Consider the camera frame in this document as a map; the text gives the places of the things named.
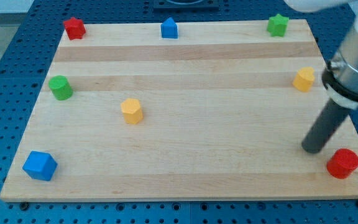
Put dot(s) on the yellow hexagon block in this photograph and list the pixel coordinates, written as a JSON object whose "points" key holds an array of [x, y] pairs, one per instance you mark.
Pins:
{"points": [[132, 111]]}

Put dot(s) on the wooden board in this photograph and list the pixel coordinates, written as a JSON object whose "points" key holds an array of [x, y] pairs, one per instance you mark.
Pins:
{"points": [[222, 120]]}

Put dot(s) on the red star block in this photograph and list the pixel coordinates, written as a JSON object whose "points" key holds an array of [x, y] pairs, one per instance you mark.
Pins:
{"points": [[74, 28]]}

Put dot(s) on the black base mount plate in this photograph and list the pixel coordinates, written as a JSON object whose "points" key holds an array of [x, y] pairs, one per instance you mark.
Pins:
{"points": [[163, 5]]}

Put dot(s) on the yellow heart block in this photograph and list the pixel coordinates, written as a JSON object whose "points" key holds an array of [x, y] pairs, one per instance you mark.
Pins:
{"points": [[304, 79]]}

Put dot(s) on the blue pentagon house block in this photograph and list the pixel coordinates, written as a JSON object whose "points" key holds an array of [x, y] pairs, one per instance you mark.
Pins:
{"points": [[169, 29]]}

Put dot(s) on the green cylinder block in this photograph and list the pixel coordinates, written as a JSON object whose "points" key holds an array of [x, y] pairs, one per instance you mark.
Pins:
{"points": [[60, 87]]}

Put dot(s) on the red cylinder block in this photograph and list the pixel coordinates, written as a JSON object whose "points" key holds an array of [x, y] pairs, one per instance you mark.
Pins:
{"points": [[343, 163]]}

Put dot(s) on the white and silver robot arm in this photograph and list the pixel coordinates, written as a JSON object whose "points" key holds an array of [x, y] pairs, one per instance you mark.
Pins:
{"points": [[340, 79]]}

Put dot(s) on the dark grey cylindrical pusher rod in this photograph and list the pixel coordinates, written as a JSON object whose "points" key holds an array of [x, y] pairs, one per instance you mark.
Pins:
{"points": [[325, 125]]}

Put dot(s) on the blue cube block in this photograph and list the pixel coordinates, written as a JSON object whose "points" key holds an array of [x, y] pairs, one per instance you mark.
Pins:
{"points": [[40, 166]]}

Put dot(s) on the green star block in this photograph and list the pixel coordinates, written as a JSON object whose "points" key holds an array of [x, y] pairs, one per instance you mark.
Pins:
{"points": [[277, 25]]}

